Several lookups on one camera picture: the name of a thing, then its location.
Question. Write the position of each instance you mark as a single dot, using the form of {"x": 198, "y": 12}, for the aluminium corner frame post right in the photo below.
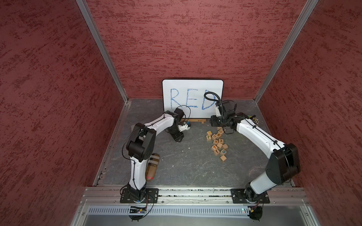
{"x": 294, "y": 33}

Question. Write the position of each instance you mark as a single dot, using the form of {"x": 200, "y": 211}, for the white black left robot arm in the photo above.
{"x": 140, "y": 145}

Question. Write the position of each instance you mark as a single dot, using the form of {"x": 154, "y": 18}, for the wooden block nearest front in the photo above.
{"x": 223, "y": 158}

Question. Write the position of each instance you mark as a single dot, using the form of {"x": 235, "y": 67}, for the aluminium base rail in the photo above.
{"x": 189, "y": 202}

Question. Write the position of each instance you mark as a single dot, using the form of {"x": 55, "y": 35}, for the white dry-erase board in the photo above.
{"x": 188, "y": 95}

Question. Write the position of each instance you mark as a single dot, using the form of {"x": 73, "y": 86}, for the wooden block blue letter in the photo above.
{"x": 223, "y": 152}

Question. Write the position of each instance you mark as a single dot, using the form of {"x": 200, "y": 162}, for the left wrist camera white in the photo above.
{"x": 184, "y": 126}

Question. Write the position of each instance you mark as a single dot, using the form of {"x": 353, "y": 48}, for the yellow pen cup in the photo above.
{"x": 254, "y": 120}

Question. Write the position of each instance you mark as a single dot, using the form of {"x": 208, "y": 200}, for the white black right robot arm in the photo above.
{"x": 283, "y": 159}

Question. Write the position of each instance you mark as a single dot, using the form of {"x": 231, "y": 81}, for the aluminium corner frame post left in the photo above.
{"x": 83, "y": 6}

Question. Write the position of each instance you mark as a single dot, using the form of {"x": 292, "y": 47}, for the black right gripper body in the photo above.
{"x": 219, "y": 121}

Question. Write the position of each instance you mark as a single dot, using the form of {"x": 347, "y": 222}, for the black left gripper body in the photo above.
{"x": 175, "y": 132}

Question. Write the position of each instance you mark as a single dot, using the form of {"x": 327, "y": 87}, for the aluminium corner frame post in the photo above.
{"x": 294, "y": 33}
{"x": 83, "y": 6}

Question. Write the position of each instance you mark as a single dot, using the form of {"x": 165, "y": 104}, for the striped brown pencil case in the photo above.
{"x": 152, "y": 166}

